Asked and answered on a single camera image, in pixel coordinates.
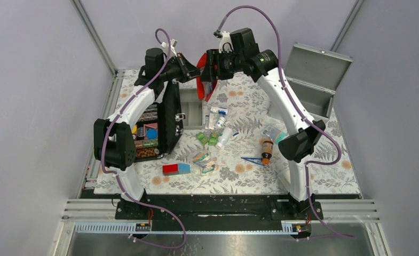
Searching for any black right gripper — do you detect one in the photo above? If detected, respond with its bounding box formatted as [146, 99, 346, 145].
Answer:
[199, 49, 243, 83]

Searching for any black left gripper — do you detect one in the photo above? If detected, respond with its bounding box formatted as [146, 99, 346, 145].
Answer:
[159, 53, 202, 84]

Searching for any red first aid pouch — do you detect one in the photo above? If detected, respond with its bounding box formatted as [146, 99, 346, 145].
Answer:
[196, 53, 218, 102]

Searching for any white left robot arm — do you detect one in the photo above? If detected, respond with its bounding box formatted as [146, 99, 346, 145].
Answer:
[93, 47, 200, 219]

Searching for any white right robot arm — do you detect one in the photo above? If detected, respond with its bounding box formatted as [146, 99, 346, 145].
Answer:
[196, 28, 326, 220]

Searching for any brown medicine bottle orange cap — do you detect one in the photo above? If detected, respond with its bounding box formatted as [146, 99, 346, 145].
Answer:
[261, 140, 274, 165]

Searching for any grey plastic tray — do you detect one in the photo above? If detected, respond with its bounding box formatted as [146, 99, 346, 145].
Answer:
[179, 89, 204, 130]

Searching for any white bandage roll blue label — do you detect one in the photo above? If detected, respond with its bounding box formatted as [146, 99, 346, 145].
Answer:
[210, 107, 228, 115]

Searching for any white flat wrapped bandage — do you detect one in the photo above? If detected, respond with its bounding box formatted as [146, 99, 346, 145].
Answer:
[208, 113, 217, 130]

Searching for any green wind oil box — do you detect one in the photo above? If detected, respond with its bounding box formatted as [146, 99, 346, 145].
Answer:
[208, 132, 219, 146]

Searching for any white plastic bottle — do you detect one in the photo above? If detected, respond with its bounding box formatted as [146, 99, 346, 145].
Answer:
[215, 127, 233, 149]

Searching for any black open case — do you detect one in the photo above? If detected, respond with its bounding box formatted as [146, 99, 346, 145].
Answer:
[132, 78, 184, 163]

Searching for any striped bandage packet stack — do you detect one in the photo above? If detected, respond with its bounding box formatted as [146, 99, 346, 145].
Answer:
[192, 150, 217, 174]

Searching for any clear bag teal item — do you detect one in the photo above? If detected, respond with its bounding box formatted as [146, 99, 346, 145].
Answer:
[262, 125, 287, 144]

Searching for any red blue box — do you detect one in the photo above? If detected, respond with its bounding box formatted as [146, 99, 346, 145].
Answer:
[162, 163, 191, 176]

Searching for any grey metal box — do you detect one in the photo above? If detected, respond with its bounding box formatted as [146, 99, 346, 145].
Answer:
[284, 43, 353, 122]

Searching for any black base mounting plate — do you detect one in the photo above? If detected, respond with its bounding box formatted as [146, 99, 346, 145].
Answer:
[115, 195, 323, 231]

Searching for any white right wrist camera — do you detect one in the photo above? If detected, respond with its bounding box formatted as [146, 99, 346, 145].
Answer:
[218, 31, 233, 53]

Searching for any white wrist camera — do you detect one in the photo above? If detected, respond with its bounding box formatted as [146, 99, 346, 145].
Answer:
[161, 38, 178, 57]
[218, 31, 233, 53]

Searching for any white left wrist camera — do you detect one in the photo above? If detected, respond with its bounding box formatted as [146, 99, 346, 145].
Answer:
[161, 38, 178, 57]

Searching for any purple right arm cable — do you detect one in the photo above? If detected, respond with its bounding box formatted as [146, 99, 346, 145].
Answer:
[213, 5, 358, 242]

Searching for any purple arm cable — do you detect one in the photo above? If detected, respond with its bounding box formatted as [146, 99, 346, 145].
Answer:
[213, 5, 358, 242]
[100, 28, 188, 250]

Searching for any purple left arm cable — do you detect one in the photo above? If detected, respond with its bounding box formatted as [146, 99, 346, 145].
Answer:
[100, 28, 188, 250]

